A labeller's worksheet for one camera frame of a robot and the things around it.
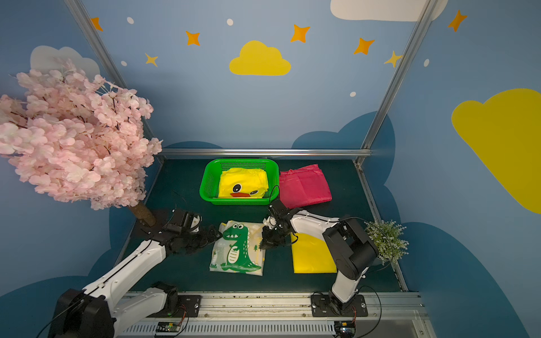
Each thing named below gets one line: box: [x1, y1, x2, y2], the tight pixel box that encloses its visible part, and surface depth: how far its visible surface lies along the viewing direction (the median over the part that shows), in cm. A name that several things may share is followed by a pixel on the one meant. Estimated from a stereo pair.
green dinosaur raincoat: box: [209, 220, 266, 277], surface depth 86 cm
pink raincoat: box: [278, 164, 333, 209], surface depth 109 cm
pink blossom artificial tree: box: [0, 60, 163, 228], surface depth 56 cm
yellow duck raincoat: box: [219, 167, 270, 199], surface depth 112 cm
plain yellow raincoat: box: [290, 232, 338, 274], surface depth 86 cm
